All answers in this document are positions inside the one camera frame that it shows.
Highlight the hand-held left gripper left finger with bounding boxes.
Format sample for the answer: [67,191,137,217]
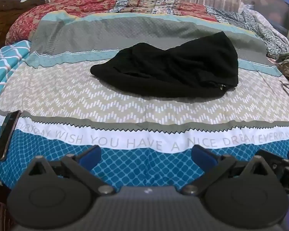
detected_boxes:
[29,146,116,196]

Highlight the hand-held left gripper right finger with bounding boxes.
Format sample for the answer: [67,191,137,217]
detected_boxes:
[182,145,268,196]

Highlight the black pants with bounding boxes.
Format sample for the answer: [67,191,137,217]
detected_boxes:
[90,31,239,99]

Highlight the patterned striped bed sheet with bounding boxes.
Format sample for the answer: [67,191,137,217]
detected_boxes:
[0,12,289,190]

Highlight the black smartphone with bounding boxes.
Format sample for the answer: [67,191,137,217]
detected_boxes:
[0,110,22,161]

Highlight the teal lattice pillow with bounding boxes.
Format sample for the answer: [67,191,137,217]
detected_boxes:
[0,40,32,101]

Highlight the grey floral blanket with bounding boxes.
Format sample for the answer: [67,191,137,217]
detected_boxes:
[207,3,289,59]

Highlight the red floral quilt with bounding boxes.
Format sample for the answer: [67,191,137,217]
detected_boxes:
[5,0,232,46]

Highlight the clear plastic storage box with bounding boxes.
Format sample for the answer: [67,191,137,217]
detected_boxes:
[253,0,289,36]

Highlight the carved wooden headboard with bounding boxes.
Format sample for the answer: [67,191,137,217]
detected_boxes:
[0,0,46,56]

